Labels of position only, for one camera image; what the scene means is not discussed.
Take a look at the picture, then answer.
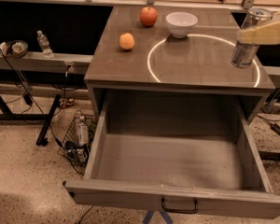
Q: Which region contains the silver redbull can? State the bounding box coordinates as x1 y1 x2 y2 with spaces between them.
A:
231 8 273 68

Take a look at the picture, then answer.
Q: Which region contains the grey open top drawer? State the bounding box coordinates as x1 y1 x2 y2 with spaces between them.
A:
64 91 280 218

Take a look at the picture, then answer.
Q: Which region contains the white bowl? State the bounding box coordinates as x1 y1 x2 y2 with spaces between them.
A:
166 12 198 38

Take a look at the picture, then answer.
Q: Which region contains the black power adapter right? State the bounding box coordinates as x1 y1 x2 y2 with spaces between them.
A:
270 123 280 136

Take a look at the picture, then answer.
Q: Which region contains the red apple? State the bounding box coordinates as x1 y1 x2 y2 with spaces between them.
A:
139 7 158 27

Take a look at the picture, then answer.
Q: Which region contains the grey cabinet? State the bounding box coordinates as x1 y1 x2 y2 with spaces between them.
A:
85 6 274 119

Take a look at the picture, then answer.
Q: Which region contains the orange fruit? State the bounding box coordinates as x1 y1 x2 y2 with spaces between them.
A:
119 33 134 50

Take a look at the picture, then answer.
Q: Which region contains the plastic bottle in basket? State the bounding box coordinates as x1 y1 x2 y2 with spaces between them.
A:
75 109 89 147

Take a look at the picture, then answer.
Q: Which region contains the blue tape cross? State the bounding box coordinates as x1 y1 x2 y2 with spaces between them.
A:
142 211 174 224

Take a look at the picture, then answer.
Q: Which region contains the clear water bottle on ledge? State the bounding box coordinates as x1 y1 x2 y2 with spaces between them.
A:
37 30 53 59

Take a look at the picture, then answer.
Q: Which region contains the small bowl with items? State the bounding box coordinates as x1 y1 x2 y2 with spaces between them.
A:
0 40 28 58

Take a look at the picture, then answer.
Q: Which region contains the black drawer handle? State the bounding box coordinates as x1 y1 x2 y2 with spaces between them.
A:
161 198 198 215

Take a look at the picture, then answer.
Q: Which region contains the wire basket on floor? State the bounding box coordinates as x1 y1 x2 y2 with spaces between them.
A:
60 115 96 167

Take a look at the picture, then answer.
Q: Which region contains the black cable on floor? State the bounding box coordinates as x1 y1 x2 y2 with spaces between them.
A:
0 49 85 175

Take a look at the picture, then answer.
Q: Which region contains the black table leg frame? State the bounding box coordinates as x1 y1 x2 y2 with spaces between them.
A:
0 94 61 146

